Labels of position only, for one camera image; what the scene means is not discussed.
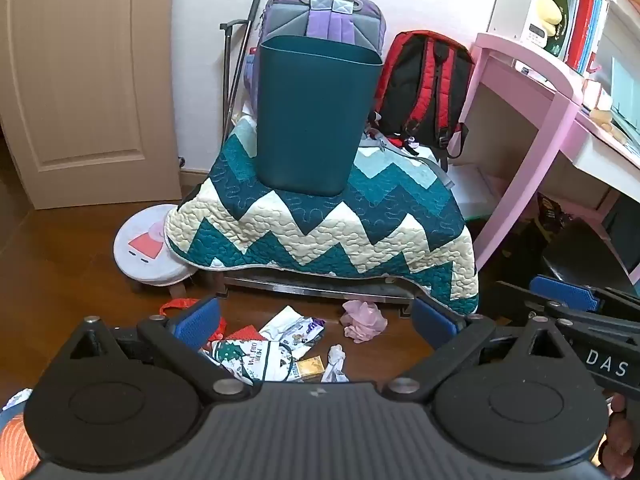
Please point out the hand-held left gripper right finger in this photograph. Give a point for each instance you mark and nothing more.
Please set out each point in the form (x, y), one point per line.
(432, 322)

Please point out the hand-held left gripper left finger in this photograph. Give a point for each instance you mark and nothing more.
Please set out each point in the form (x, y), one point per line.
(196, 321)

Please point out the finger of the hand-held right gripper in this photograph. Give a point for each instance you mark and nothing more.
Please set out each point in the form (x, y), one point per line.
(520, 296)
(565, 292)

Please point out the red plastic bag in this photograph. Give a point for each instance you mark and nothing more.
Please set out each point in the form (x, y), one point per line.
(175, 305)

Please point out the red paper wrapper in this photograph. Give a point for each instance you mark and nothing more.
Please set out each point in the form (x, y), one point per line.
(245, 334)

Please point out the white green-print bag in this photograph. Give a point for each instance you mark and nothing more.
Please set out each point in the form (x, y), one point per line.
(245, 357)

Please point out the pink plastic bag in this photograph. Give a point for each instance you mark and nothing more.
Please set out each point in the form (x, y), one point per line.
(362, 317)

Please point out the white purple snack wrapper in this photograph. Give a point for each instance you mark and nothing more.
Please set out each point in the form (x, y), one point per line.
(290, 327)

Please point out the white tissue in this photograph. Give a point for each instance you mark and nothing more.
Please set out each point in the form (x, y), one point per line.
(335, 360)

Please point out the yellow sachet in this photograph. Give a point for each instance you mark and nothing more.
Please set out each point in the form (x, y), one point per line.
(309, 367)

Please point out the teal plastic waste bin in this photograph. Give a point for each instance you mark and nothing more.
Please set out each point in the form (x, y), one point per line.
(310, 125)

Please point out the person's right hand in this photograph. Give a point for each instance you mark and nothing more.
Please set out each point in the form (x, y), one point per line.
(622, 455)

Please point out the black chair seat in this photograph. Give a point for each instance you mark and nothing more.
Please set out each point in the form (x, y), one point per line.
(585, 255)

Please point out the dark printed bag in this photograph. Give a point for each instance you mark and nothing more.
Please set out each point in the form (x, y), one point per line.
(550, 212)

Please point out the round white pig-print stool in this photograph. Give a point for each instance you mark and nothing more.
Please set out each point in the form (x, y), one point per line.
(145, 250)

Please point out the teal cream chevron quilt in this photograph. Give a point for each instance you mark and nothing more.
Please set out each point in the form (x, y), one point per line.
(310, 240)

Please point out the pink desk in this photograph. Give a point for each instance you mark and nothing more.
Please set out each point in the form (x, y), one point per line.
(545, 150)

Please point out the light blue folder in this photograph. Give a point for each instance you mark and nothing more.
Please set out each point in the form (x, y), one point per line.
(627, 90)

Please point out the orange slipper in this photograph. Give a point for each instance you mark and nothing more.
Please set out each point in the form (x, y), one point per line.
(15, 450)

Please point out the red black backpack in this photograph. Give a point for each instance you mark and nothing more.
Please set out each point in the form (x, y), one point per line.
(425, 90)

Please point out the small white digital clock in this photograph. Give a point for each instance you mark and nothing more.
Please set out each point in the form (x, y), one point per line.
(532, 34)

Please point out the beige door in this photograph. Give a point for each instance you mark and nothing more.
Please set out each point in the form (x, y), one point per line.
(85, 85)

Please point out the row of upright books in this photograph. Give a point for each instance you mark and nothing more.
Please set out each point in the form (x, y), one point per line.
(580, 25)

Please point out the yellow plush toy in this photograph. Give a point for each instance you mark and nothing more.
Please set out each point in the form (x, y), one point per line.
(547, 10)

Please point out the thin black pole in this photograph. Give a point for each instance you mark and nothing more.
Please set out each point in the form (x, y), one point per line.
(247, 40)

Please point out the white bookshelf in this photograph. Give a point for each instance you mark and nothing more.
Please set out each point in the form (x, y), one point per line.
(515, 5)

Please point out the purple grey backpack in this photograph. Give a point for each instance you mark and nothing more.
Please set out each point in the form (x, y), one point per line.
(325, 15)

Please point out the metal bench frame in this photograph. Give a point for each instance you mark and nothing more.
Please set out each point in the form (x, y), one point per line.
(310, 285)

